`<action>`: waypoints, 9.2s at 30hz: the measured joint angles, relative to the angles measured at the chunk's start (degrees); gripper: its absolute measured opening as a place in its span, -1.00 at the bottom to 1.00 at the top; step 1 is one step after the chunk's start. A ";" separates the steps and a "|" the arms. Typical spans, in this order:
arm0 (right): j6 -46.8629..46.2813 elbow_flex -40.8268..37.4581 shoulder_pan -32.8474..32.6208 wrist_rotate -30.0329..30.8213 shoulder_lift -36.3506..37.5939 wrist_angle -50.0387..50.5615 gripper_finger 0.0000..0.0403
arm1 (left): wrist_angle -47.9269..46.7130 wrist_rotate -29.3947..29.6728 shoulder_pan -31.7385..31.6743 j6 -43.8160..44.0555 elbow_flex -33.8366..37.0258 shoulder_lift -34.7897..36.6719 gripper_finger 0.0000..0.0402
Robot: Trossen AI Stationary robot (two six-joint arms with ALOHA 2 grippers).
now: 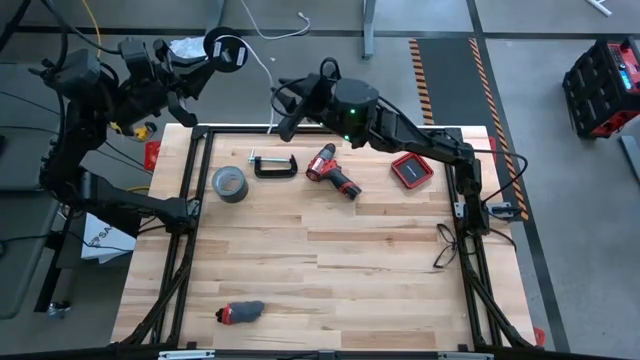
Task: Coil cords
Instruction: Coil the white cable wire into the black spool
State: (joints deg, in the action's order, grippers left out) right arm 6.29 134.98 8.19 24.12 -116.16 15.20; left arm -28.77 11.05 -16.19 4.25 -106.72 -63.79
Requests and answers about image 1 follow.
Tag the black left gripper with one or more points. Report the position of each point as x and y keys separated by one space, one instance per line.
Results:
x=150 y=100

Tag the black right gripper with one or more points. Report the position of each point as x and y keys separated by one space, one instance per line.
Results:
x=312 y=97

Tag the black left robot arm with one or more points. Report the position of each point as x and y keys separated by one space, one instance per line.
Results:
x=125 y=197

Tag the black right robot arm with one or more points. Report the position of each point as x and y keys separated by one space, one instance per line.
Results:
x=425 y=142

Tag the white crumpled cloth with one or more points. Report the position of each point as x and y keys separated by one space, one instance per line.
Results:
x=187 y=47

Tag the grey table leg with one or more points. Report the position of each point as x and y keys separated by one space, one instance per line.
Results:
x=369 y=30
x=215 y=15

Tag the red corner guard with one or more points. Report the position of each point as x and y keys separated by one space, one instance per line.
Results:
x=152 y=155
x=538 y=337

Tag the black C-clamp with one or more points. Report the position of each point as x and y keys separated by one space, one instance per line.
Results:
x=275 y=174

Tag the red black flat case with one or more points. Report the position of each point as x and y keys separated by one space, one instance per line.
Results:
x=411 y=170

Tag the black yellow striped mat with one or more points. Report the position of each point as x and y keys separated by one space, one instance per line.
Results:
x=450 y=80

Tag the white printed bag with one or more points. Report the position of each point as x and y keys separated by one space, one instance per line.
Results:
x=107 y=245

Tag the grey folding table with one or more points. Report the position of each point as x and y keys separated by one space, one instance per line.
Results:
x=15 y=150
x=20 y=260

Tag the black safety glasses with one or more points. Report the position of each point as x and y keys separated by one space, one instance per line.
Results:
x=450 y=246

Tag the grey glove with red cuff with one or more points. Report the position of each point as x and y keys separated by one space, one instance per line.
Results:
x=245 y=311

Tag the silver connector box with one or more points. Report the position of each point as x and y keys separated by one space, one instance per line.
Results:
x=502 y=210

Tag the metal caster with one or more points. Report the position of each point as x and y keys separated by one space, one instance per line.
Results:
x=59 y=310

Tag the red black tool box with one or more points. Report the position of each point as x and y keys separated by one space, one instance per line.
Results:
x=595 y=90

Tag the white pipe piece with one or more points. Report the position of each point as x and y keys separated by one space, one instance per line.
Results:
x=600 y=7

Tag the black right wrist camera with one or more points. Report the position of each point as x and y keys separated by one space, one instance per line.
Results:
x=289 y=127

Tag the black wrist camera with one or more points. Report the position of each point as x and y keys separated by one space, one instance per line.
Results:
x=289 y=127
x=135 y=55

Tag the black aluminium table frame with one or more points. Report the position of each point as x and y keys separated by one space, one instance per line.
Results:
x=235 y=131

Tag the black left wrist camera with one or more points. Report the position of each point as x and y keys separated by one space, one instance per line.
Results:
x=135 y=55

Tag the grey duct tape roll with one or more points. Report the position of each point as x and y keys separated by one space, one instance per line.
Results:
x=230 y=184

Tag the silver metal bracket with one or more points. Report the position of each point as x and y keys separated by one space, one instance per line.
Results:
x=185 y=355
x=465 y=356

